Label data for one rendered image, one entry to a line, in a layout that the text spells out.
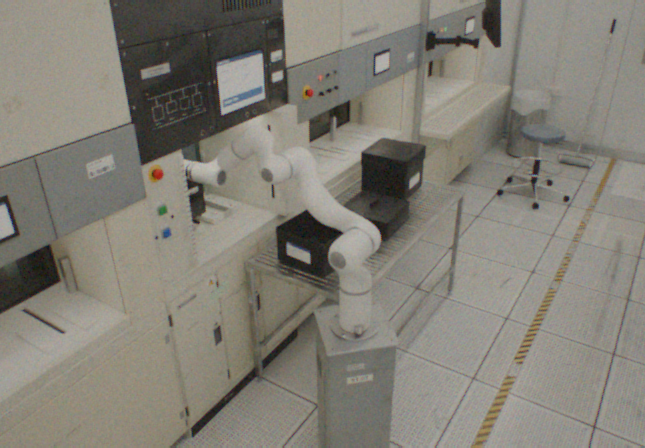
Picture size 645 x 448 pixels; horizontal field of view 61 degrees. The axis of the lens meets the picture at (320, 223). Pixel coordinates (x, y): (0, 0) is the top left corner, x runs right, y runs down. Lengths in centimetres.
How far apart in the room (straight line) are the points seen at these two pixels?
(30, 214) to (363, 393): 135
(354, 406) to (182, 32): 155
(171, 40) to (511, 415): 230
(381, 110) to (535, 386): 203
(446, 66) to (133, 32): 375
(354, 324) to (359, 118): 217
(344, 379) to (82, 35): 148
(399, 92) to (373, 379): 220
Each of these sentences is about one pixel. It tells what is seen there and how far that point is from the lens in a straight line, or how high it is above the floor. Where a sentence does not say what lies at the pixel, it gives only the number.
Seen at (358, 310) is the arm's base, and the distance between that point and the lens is 206.
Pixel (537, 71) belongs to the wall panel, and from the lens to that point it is 628.
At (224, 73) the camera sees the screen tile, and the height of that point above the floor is 163.
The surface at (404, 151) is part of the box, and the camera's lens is 314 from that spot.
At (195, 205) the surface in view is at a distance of 254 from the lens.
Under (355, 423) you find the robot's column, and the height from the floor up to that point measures 37.
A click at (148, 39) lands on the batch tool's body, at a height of 181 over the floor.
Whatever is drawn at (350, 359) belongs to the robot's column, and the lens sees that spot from 210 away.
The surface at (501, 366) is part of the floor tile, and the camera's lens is 325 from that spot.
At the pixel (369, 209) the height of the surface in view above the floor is 86.
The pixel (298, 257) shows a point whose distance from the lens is 247.
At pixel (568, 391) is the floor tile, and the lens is 322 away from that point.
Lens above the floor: 214
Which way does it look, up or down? 29 degrees down
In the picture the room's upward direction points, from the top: 1 degrees counter-clockwise
